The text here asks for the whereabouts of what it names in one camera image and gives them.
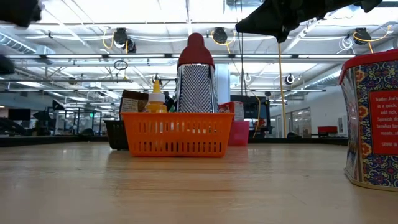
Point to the red plastic bin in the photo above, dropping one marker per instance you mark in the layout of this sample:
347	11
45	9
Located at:
238	133

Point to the black monitor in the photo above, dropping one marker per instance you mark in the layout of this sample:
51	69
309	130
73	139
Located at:
19	114

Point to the black television on stand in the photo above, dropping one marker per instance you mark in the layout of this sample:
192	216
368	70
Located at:
250	107

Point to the long ceiling light strip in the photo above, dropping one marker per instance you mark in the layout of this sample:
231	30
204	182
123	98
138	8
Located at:
124	56

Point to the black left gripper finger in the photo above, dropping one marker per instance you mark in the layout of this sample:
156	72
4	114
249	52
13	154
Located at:
17	12
5	64

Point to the silver ventilation duct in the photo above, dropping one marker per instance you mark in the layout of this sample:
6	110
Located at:
18	45

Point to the black workstation frame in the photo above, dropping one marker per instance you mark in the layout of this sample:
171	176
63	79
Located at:
77	121

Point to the orange plastic basket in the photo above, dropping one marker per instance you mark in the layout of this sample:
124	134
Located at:
177	117

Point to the red Froot Loops cereal box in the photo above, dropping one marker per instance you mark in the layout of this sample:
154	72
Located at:
231	109

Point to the red-lidded patterned paprika tin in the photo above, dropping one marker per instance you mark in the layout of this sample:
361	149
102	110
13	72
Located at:
373	124

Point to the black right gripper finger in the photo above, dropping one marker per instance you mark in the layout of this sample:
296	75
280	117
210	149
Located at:
267	20

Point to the yellow food colouring bottle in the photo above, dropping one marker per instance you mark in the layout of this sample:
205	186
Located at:
156	99

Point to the black aluminium table frame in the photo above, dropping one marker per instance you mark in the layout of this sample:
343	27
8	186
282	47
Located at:
46	141

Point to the black plastic basket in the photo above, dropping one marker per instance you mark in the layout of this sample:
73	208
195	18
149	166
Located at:
116	133

